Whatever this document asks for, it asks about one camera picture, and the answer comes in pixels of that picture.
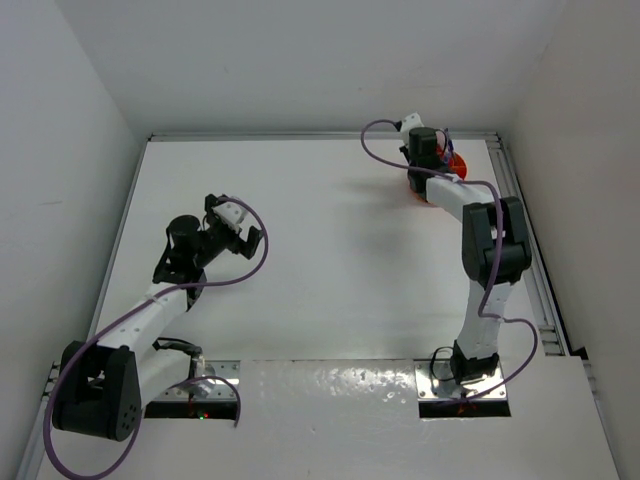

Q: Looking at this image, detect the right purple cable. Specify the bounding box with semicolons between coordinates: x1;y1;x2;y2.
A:
360;118;540;401

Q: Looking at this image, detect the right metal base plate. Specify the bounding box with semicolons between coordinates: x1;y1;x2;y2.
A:
414;359;508;402

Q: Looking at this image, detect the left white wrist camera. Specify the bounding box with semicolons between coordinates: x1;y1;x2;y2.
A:
212;201;247;232

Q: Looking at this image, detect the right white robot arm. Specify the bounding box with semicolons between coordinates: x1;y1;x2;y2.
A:
401;126;532;383

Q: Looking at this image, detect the orange round pen holder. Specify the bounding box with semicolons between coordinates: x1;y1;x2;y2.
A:
405;142;469;206

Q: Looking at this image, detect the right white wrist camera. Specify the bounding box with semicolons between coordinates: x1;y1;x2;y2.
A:
399;112;424;134

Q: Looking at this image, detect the purple cable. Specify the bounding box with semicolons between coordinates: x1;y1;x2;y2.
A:
43;196;271;479
360;118;540;401

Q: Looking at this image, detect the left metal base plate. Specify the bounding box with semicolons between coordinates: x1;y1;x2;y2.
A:
155;359;241;402

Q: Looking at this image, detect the metal base plate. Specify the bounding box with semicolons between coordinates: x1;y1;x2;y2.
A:
414;359;508;402
155;359;241;402

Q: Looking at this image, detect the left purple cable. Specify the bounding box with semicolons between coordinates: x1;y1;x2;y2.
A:
43;196;271;479

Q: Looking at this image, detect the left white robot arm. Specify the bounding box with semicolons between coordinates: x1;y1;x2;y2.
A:
50;194;268;441

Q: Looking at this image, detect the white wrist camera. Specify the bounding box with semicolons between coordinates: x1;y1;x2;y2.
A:
399;112;424;134
212;201;247;232

